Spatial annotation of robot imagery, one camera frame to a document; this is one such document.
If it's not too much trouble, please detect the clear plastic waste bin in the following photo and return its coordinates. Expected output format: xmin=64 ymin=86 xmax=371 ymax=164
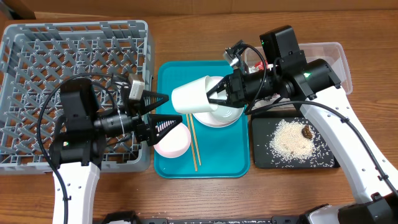
xmin=243 ymin=42 xmax=353 ymax=109

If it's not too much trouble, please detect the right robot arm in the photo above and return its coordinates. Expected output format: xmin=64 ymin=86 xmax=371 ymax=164
xmin=206 ymin=26 xmax=397 ymax=223

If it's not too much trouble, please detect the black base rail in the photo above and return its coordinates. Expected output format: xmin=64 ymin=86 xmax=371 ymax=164
xmin=96 ymin=211 xmax=299 ymax=224

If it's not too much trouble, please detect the wooden chopstick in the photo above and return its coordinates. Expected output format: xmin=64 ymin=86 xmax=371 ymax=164
xmin=189 ymin=114 xmax=201 ymax=166
xmin=185 ymin=114 xmax=198 ymax=172

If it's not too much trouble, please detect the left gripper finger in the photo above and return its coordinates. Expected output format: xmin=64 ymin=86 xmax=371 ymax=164
xmin=147 ymin=114 xmax=182 ymax=146
xmin=138 ymin=90 xmax=169 ymax=115

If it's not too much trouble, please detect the brown food scrap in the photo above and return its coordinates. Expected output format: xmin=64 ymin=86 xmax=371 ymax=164
xmin=302 ymin=125 xmax=313 ymax=139

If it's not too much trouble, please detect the white rice pile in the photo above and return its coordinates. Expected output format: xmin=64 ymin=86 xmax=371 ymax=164
xmin=264 ymin=118 xmax=335 ymax=169

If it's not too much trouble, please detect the grey plastic dish rack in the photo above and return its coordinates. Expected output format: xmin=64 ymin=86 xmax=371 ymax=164
xmin=1 ymin=20 xmax=155 ymax=175

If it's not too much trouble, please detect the black plastic tray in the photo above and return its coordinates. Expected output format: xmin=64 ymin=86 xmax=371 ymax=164
xmin=251 ymin=111 xmax=340 ymax=169

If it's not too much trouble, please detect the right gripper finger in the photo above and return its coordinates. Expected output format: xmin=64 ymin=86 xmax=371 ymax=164
xmin=206 ymin=77 xmax=229 ymax=97
xmin=208 ymin=98 xmax=232 ymax=107

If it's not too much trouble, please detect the white paper cup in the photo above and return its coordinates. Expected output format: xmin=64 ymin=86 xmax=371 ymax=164
xmin=171 ymin=76 xmax=218 ymax=114

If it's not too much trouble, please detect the teal plastic serving tray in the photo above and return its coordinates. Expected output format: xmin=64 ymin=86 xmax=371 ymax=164
xmin=154 ymin=60 xmax=250 ymax=179

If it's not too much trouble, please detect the white round plate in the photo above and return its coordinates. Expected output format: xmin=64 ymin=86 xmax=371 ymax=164
xmin=192 ymin=76 xmax=244 ymax=128

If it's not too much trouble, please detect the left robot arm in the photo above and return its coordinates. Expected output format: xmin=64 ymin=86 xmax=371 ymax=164
xmin=49 ymin=77 xmax=182 ymax=223

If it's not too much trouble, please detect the grey bowl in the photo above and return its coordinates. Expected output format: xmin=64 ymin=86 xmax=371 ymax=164
xmin=210 ymin=97 xmax=244 ymax=123

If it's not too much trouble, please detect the pink shallow bowl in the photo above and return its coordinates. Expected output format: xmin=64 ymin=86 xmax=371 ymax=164
xmin=154 ymin=123 xmax=192 ymax=158

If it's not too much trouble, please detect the red foil snack wrapper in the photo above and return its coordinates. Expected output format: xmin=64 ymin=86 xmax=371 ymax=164
xmin=252 ymin=61 xmax=269 ymax=72

